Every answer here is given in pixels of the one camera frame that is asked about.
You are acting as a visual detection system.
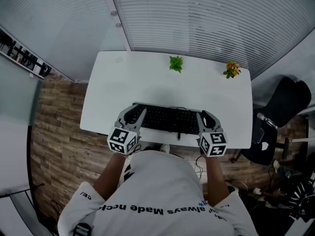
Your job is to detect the clear plastic bottle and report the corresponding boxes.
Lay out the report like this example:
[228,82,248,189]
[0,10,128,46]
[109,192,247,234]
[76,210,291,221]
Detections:
[256,112,279,129]

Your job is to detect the black smartphone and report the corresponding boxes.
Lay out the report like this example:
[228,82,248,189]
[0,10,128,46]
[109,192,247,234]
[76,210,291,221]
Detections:
[252,127,265,145]

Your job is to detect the person's white printed t-shirt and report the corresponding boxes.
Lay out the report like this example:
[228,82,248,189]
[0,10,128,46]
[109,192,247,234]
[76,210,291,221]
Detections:
[57,150,259,236]

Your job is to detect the white side table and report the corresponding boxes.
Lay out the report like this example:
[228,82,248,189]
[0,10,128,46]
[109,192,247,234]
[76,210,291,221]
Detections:
[0,55,43,198]

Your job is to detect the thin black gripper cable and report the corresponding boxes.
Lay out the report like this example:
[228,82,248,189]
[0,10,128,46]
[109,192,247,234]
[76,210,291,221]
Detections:
[127,143,143,156]

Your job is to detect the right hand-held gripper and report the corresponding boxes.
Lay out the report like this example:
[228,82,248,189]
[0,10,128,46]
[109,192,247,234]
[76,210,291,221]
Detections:
[195,110,228,158]

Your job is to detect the grey harness strap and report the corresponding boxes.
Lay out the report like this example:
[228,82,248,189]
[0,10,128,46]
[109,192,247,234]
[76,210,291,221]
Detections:
[72,222,94,236]

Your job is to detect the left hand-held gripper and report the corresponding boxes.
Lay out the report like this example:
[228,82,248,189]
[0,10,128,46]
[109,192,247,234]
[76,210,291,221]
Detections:
[107,104,148,155]

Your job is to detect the black floor cable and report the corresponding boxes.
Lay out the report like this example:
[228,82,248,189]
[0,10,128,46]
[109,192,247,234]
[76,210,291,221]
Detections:
[195,154,204,179]

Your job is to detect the white desk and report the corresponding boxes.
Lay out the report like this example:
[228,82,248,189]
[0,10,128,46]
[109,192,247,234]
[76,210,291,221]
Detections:
[80,51,253,149]

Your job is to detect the person's right forearm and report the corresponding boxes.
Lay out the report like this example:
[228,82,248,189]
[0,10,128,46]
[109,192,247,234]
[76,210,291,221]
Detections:
[203,155,231,207]

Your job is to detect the black office chair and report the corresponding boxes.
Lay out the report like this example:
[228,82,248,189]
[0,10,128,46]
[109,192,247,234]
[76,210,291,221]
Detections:
[231,76,312,167]

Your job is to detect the white window blinds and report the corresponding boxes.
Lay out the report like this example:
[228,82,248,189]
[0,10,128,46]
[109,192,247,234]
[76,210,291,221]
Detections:
[107,0,315,79]

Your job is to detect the person's left forearm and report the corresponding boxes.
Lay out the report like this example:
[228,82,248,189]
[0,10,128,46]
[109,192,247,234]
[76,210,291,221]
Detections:
[93,152,133,202]

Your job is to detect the orange flower potted plant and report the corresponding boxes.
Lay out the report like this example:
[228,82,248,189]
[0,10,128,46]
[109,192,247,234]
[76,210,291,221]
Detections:
[222,61,242,79]

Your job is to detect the small green potted plant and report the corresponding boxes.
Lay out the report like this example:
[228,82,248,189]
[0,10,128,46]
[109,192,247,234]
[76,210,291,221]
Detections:
[168,55,184,74]

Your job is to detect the black keyboard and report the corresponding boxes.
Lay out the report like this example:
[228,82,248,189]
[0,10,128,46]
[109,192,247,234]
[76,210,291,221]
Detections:
[127,103,205,135]

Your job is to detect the black and white helmet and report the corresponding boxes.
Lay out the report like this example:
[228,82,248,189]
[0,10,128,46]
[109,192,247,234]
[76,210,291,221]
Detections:
[280,177,315,222]

